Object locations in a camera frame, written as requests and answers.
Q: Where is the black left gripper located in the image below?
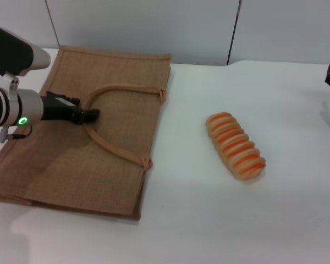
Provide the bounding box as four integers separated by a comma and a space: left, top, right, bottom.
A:
40, 91, 101, 125

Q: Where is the brown jute handbag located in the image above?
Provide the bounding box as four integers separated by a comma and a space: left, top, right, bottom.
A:
0, 45, 173, 221

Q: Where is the orange striped bread loaf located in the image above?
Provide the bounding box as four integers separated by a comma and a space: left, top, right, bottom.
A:
205, 112, 266, 181

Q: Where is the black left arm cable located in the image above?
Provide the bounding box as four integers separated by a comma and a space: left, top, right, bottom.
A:
0, 125, 33, 144

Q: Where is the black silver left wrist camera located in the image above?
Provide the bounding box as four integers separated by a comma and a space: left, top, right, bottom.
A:
0, 24, 52, 96

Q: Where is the dark wall panel joint strip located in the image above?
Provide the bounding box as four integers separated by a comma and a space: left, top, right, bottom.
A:
225, 0, 243, 66

